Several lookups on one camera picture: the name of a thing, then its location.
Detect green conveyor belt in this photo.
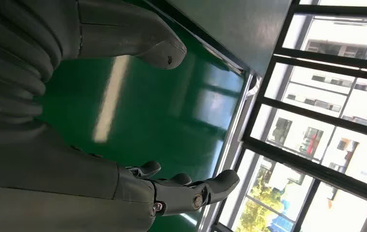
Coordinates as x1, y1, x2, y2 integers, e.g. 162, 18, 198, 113
39, 0, 248, 232

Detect white conveyor roller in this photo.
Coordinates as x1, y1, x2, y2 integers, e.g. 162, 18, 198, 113
247, 76, 262, 97

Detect black window frame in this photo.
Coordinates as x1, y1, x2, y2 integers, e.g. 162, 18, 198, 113
212, 0, 367, 232

